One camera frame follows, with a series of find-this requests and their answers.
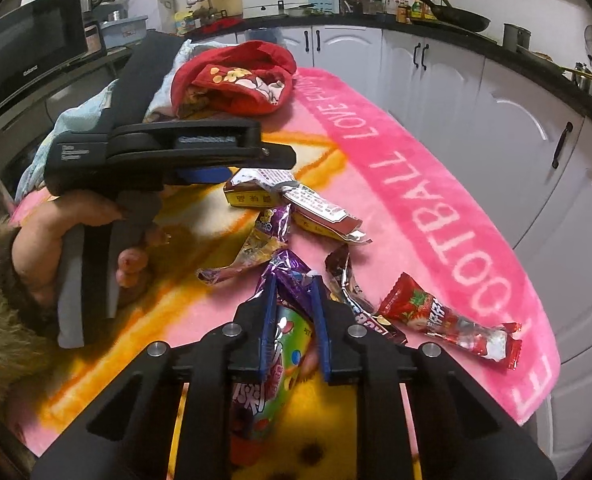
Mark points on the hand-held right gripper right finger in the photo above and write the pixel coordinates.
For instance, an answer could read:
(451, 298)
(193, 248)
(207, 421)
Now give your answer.
(324, 340)

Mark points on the person's left forearm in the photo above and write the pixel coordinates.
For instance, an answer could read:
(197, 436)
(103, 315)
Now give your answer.
(0, 350)

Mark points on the purple foil wrapper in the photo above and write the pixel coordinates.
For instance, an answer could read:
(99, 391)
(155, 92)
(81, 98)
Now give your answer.
(296, 275)

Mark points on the blue utensil holder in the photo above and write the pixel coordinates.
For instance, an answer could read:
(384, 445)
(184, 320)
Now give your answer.
(323, 2)

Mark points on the red printed cloth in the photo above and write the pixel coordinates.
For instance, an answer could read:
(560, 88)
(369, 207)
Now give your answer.
(256, 60)

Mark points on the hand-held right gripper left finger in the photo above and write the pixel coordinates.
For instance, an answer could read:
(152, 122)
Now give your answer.
(267, 330)

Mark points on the purple gold wrapper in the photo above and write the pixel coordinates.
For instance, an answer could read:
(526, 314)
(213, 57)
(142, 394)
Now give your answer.
(263, 247)

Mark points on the yellow white snack wrapper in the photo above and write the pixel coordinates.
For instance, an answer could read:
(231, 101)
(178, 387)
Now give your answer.
(321, 207)

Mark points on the black microwave oven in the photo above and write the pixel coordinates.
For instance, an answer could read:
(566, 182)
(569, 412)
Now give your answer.
(25, 55)

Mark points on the grey plastic bin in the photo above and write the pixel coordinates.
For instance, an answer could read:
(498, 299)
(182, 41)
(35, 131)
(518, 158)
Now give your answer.
(123, 32)

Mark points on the red rag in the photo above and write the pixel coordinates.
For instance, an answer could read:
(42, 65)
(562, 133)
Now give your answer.
(220, 22)

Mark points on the small steel kettle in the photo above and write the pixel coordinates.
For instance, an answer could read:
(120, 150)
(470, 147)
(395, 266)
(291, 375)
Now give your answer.
(581, 80)

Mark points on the yellow bottle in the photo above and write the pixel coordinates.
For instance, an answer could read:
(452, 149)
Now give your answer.
(184, 22)

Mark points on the green candy packet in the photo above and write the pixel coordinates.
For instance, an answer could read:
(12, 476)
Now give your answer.
(288, 340)

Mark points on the steel mug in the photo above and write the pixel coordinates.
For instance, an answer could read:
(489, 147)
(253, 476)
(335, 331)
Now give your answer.
(516, 37)

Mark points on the black wok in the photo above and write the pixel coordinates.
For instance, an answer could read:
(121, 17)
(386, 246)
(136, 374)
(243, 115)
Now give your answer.
(466, 20)

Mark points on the brown yellow snack packet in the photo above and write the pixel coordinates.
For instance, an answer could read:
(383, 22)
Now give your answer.
(248, 195)

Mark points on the group of sauce bottles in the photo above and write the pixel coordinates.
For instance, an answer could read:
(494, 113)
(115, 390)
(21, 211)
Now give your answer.
(416, 10)

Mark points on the dark foil wrapper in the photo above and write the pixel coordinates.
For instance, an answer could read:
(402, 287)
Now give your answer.
(343, 280)

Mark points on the light blue printed cloth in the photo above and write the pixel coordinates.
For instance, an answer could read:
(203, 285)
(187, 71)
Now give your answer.
(83, 110)

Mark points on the pink printed blanket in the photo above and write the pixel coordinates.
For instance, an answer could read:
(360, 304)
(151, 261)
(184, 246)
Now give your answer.
(426, 185)

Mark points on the red snack wrapper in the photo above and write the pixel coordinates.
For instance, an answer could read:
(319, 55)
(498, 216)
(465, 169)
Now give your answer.
(426, 315)

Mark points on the person's left hand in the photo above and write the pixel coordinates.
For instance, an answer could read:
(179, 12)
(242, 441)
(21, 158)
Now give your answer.
(40, 250)

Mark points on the white lower cabinets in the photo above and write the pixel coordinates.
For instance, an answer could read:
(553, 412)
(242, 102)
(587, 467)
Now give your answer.
(456, 100)

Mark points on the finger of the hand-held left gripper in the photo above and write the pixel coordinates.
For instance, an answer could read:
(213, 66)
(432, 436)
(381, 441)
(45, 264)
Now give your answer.
(200, 176)

